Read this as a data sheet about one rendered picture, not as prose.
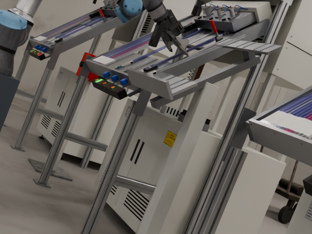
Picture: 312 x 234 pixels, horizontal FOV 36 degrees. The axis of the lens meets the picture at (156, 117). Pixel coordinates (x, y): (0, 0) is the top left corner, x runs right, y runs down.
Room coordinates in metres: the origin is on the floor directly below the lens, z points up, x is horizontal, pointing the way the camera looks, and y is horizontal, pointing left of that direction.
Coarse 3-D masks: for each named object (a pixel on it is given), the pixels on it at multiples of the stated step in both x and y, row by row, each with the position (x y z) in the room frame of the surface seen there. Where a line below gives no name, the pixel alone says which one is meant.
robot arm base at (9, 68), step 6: (0, 48) 1.83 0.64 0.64; (6, 48) 1.84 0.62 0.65; (0, 54) 1.83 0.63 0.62; (6, 54) 1.85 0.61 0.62; (12, 54) 1.87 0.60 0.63; (0, 60) 1.83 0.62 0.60; (6, 60) 1.85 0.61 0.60; (12, 60) 1.88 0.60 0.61; (0, 66) 1.83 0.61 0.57; (6, 66) 1.85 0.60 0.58; (12, 66) 1.89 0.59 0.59; (0, 72) 1.83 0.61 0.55; (6, 72) 1.85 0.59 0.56; (12, 72) 1.89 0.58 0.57
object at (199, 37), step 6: (192, 18) 2.84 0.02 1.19; (186, 24) 2.75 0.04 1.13; (210, 30) 2.46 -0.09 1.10; (180, 36) 2.54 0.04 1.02; (192, 36) 2.47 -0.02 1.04; (198, 36) 2.43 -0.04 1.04; (204, 36) 2.39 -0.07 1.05; (210, 36) 2.36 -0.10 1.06; (222, 36) 2.29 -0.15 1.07; (192, 42) 2.36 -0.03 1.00; (198, 42) 2.33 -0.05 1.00; (210, 42) 2.26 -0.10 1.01; (198, 48) 2.39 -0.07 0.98
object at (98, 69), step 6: (90, 60) 2.58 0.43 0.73; (90, 66) 2.59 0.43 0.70; (96, 66) 2.49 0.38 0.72; (102, 66) 2.39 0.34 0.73; (96, 72) 2.54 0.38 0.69; (102, 72) 2.44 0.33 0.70; (114, 72) 2.26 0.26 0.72; (120, 72) 2.19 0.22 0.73; (120, 78) 2.23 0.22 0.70; (120, 84) 2.26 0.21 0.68; (138, 90) 2.07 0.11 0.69
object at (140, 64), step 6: (132, 54) 2.51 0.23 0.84; (138, 54) 2.47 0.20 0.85; (120, 60) 2.47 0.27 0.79; (126, 60) 2.43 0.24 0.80; (138, 60) 2.36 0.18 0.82; (144, 60) 2.33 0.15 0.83; (150, 60) 2.29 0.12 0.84; (156, 60) 2.27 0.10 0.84; (108, 66) 2.44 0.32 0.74; (114, 66) 2.40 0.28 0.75; (126, 66) 2.33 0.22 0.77; (132, 66) 2.30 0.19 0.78; (138, 66) 2.26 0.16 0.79; (144, 66) 2.24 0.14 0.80; (162, 66) 2.15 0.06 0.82; (126, 72) 2.22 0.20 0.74
